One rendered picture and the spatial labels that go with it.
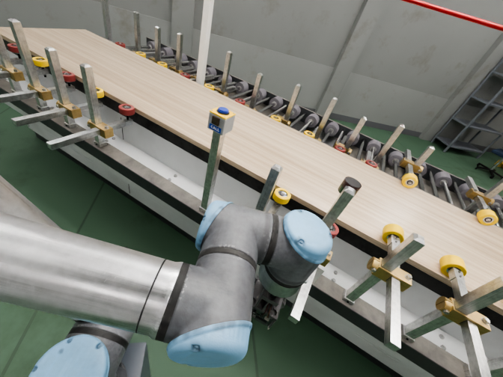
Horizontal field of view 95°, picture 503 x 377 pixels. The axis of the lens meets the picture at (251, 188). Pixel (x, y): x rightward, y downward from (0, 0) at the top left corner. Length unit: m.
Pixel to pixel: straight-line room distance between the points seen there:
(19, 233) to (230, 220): 0.24
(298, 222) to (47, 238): 0.33
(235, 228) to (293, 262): 0.11
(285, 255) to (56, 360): 0.57
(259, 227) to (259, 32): 4.14
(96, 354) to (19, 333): 1.10
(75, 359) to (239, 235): 0.51
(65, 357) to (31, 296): 0.43
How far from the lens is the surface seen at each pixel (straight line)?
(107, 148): 1.56
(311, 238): 0.38
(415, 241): 0.88
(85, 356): 0.74
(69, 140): 1.42
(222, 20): 4.33
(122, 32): 4.56
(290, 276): 0.43
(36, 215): 0.65
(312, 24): 4.59
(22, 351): 1.77
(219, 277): 0.31
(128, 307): 0.30
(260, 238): 0.37
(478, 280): 1.44
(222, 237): 0.35
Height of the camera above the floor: 1.57
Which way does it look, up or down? 39 degrees down
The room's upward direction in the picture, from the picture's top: 19 degrees clockwise
